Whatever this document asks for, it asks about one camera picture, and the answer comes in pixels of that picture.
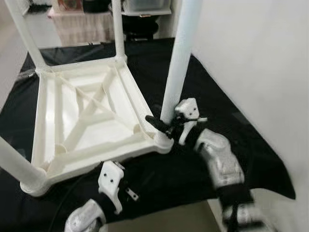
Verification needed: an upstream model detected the beige cloth covered stand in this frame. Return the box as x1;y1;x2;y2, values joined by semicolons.
48;7;116;46

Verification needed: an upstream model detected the orange lid storage box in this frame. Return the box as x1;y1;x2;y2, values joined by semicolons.
58;0;85;13

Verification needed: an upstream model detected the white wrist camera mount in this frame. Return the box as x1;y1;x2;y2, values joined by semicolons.
174;98;208;145
98;161;125;216

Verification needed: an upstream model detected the black tablecloth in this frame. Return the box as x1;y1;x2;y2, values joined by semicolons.
0;38;296;232

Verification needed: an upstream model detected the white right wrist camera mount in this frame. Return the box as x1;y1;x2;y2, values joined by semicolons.
174;98;208;145

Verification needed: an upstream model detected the white plastic table leg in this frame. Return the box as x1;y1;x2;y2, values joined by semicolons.
7;0;49;71
0;135;49;196
159;0;203;141
112;0;127;61

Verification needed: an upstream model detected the black bag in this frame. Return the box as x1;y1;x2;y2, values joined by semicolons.
82;0;112;13

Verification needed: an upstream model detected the white plastic table top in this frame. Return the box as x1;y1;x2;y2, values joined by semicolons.
19;56;174;198

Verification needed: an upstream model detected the black wok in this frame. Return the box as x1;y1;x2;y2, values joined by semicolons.
121;14;161;40

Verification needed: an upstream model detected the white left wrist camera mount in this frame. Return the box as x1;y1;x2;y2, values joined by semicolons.
98;161;125;216

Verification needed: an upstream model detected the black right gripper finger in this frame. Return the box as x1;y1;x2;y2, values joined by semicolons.
145;115;172;136

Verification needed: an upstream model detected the clear plastic storage box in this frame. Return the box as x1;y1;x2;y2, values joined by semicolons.
123;0;172;15

